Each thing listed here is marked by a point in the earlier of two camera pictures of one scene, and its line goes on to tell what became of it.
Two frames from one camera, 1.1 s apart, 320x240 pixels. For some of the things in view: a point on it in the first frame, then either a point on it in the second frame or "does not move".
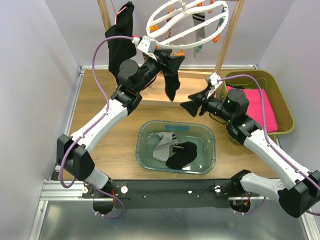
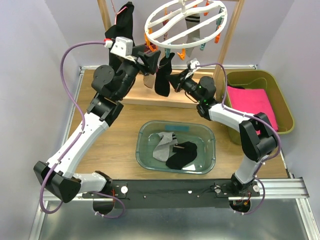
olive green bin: (282, 113) does not move
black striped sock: (185, 152) does not move
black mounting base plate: (169, 193) does not move
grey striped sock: (198, 19) to (191, 20)
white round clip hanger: (183, 24) does not move
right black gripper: (199, 99) to (176, 80)
